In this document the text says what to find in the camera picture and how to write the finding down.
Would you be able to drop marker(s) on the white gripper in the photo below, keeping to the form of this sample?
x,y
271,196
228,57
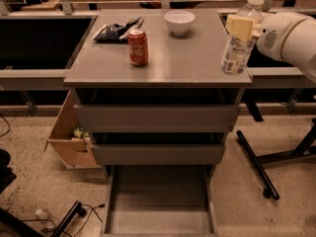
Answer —
x,y
276,37

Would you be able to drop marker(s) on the clear plastic water bottle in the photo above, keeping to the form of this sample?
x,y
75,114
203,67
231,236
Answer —
x,y
237,52

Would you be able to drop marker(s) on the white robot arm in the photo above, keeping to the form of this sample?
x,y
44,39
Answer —
x,y
308,69

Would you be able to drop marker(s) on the grey drawer cabinet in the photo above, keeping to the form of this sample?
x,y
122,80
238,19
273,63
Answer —
x,y
181,71

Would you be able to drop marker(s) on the grey top drawer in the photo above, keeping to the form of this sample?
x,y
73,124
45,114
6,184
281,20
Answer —
x,y
161,118

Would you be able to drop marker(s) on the grey middle drawer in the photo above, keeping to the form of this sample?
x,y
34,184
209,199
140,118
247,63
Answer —
x,y
187,154

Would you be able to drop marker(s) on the grey open bottom drawer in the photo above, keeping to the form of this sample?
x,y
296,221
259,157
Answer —
x,y
159,201

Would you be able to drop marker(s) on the clear bottle on floor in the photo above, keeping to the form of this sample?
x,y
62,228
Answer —
x,y
43,215

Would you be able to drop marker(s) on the white ceramic bowl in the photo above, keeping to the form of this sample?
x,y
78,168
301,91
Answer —
x,y
179,22

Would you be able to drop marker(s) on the red soda can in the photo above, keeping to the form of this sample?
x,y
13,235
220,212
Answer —
x,y
138,47

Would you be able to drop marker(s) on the dark blue chip bag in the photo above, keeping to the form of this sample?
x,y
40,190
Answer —
x,y
117,33

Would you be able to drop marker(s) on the black metal stand leg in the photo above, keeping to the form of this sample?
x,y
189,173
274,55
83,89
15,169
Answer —
x,y
304,149

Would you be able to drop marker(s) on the brown cardboard box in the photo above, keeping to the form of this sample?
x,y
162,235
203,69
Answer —
x,y
73,152

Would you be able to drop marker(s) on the black stand leg left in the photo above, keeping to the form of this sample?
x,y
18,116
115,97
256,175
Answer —
x,y
21,229

